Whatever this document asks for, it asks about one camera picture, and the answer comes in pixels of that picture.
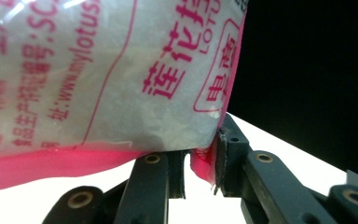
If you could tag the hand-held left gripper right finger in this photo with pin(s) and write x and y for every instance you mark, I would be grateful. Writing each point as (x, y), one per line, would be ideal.
(231, 161)

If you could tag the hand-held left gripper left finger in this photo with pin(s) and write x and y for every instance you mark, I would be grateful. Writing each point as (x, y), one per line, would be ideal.
(176, 174)

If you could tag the pink and white powder bag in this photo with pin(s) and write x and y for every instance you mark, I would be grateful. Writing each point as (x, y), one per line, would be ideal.
(105, 77)

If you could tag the grey tape piece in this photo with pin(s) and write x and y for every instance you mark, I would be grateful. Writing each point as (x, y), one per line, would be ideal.
(355, 179)

